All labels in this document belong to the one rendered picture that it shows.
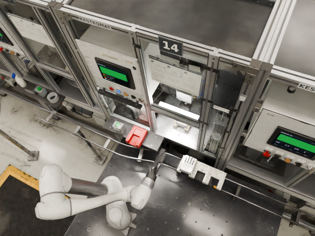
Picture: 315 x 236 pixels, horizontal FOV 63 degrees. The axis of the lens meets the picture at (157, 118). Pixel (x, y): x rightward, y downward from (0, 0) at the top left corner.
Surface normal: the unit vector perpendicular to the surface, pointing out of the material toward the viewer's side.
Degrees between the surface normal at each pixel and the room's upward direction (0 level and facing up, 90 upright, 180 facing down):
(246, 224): 0
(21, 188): 0
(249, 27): 0
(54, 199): 32
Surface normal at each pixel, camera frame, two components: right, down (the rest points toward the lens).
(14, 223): -0.08, -0.48
